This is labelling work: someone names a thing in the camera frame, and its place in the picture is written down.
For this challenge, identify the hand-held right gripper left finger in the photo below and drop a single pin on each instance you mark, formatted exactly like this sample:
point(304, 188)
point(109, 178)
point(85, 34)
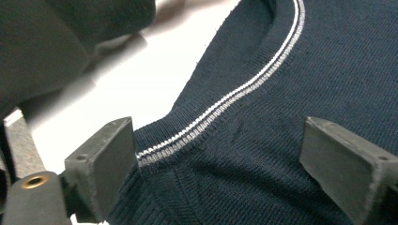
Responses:
point(103, 165)

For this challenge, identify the dark knitted sweater vest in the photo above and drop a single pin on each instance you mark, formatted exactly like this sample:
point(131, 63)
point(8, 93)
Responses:
point(313, 78)

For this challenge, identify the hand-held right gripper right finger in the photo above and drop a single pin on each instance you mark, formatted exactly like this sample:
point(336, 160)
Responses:
point(350, 165)

